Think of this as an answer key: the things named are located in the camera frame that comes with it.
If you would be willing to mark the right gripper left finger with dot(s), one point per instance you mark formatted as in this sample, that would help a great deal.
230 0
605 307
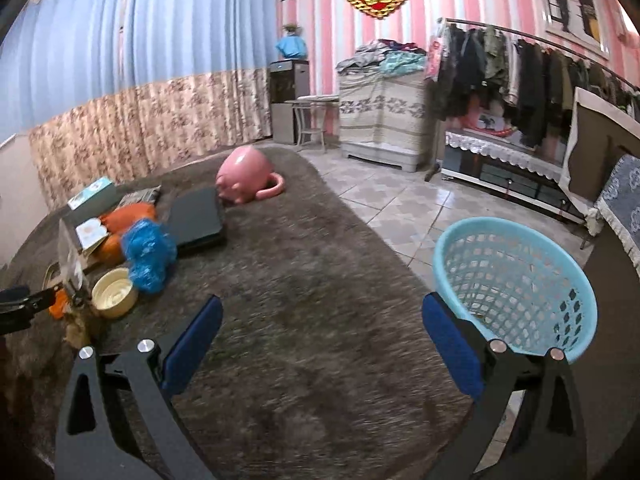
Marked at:
94 439

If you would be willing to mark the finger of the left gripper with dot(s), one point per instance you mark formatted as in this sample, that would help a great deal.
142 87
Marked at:
19 307

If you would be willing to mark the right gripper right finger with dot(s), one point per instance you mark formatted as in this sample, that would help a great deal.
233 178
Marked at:
548 439

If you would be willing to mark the brown trash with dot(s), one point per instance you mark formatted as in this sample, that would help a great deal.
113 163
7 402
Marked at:
83 326

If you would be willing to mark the clear plastic wrapper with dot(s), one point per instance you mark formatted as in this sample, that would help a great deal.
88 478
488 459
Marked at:
72 275

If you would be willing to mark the cream round bowl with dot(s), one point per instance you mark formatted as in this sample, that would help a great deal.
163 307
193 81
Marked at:
114 295

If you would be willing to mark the small white card packet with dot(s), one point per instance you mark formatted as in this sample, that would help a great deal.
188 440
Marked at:
91 234

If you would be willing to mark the orange snack bag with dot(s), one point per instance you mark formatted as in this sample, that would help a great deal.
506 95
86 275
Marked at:
117 223

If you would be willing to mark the blue plastic bag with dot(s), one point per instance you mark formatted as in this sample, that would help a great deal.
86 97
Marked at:
150 252

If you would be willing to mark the patterned duck snack packet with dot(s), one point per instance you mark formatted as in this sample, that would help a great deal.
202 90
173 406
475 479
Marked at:
146 195

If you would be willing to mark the brown cardboard tray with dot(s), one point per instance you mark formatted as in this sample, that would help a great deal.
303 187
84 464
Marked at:
53 278

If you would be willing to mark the teal tissue box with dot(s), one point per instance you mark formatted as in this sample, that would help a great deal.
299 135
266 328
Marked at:
92 201

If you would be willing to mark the light blue plastic basket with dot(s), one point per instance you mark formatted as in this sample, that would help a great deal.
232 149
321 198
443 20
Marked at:
515 284

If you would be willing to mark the black notebook case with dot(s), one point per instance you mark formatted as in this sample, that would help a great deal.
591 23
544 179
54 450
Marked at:
196 222

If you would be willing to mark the brown shaggy table cover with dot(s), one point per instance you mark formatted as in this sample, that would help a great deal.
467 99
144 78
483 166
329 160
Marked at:
321 370

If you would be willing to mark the blue floral lace cloth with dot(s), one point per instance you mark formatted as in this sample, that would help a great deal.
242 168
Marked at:
618 207

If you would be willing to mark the low tv stand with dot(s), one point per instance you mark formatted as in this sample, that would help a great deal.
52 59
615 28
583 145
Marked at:
508 169

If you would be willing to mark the blue and floral curtain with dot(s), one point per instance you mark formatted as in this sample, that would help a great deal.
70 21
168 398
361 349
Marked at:
125 88

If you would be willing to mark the pink pig-shaped mug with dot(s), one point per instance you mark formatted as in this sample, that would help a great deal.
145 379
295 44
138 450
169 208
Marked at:
247 175

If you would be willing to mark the brown sofa chair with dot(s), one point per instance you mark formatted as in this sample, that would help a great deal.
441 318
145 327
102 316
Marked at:
600 134

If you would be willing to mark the black water dispenser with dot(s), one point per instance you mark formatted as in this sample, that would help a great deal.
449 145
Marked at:
288 81

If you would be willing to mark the clothes rack with garments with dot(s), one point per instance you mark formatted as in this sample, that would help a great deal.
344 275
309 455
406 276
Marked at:
496 81

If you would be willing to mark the small metal stool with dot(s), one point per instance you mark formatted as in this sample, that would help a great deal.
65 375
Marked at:
310 115

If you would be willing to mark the cabinet with patterned cloth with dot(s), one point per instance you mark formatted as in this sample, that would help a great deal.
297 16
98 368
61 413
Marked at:
384 119

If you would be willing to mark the blue covered water bottle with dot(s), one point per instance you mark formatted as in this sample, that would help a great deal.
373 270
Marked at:
291 45

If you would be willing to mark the pile of folded clothes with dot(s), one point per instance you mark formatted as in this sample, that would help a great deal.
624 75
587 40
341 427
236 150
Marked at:
385 56

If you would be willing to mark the framed wedding photo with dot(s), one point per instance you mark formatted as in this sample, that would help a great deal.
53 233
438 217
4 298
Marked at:
578 21

